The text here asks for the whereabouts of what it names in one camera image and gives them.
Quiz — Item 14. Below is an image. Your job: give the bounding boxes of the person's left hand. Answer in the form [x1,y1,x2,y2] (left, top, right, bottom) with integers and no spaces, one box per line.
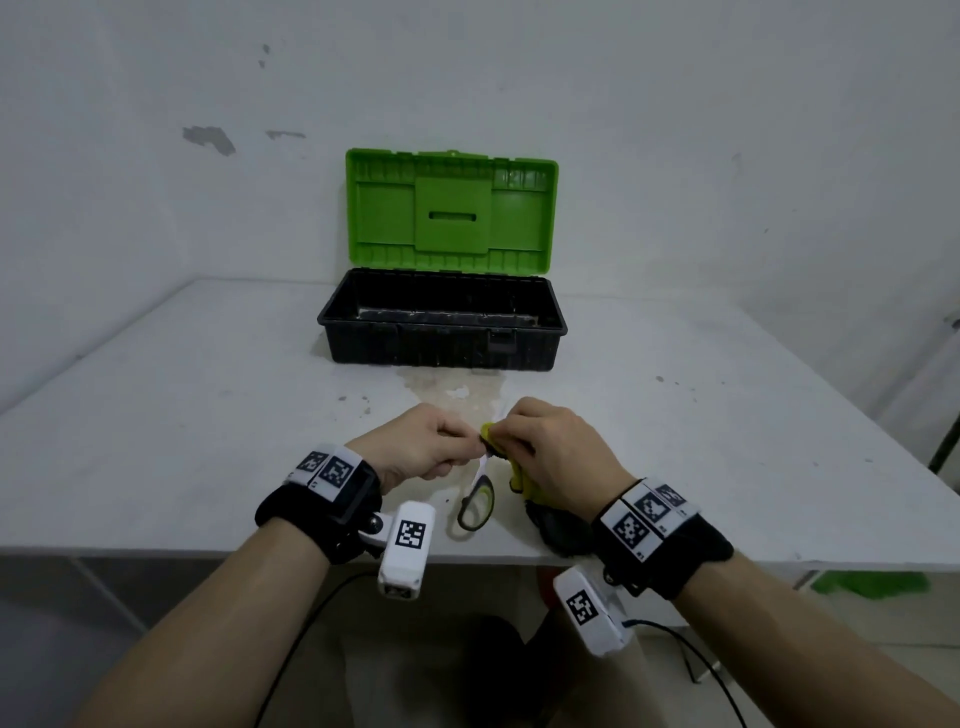
[346,403,489,496]

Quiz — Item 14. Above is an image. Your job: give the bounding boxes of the person's right hand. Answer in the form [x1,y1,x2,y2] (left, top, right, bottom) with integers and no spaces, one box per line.
[488,396,637,523]

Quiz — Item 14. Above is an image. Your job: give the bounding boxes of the yellow cloth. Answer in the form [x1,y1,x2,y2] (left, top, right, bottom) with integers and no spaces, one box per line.
[478,421,598,559]

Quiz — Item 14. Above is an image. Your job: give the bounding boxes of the green-handled scissors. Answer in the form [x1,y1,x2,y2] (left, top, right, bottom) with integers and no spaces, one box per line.
[455,401,511,534]

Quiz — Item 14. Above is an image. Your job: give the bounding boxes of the green lid black toolbox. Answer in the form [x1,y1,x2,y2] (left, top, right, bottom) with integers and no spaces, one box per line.
[317,147,569,373]

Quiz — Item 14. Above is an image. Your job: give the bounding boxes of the person's right forearm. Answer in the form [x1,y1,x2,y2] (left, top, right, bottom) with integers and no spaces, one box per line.
[674,553,960,728]

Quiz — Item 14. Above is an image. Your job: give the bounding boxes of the person's left forearm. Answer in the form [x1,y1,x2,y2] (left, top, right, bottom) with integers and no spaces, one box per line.
[74,517,331,728]

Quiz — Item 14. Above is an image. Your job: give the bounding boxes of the person's legs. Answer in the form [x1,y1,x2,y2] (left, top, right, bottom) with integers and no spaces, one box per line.
[329,584,669,728]

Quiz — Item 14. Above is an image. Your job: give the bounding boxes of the black left wristband with markers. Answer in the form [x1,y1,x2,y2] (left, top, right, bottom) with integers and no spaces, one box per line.
[254,443,382,566]

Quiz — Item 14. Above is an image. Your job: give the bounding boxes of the black wristband with markers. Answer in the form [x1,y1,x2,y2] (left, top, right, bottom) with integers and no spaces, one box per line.
[254,443,382,566]
[592,476,735,603]

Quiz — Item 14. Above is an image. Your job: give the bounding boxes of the black right wristband with markers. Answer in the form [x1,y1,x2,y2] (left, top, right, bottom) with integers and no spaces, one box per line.
[592,476,735,603]

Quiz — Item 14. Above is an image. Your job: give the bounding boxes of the white table leg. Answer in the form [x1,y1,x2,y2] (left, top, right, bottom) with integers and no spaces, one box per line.
[678,637,725,684]

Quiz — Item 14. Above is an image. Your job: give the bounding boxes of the green plastic scrap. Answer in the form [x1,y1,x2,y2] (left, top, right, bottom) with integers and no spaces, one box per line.
[809,571,931,600]

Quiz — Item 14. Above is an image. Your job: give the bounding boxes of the black metal pole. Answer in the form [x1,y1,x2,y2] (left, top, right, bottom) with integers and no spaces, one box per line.
[928,412,960,475]

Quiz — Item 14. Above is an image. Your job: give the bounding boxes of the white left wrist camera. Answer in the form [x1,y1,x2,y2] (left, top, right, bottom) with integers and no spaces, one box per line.
[358,500,437,601]

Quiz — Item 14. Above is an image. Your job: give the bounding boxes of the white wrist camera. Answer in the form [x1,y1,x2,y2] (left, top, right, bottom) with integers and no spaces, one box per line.
[358,500,437,601]
[552,566,635,659]

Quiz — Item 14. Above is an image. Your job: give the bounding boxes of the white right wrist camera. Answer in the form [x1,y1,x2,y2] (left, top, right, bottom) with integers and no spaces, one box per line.
[552,566,635,659]

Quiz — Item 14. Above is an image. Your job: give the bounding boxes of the black right camera cable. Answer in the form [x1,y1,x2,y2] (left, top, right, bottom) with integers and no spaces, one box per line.
[623,620,748,728]

